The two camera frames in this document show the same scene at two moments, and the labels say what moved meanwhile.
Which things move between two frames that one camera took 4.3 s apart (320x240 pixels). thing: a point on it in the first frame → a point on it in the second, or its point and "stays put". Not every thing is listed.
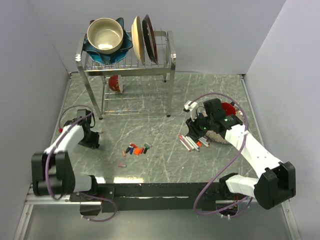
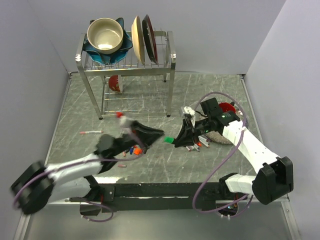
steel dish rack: x=128 y=87 stays put
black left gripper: x=91 y=143 → x=147 y=134
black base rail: x=161 y=197 stays put
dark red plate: x=150 y=38 stays put
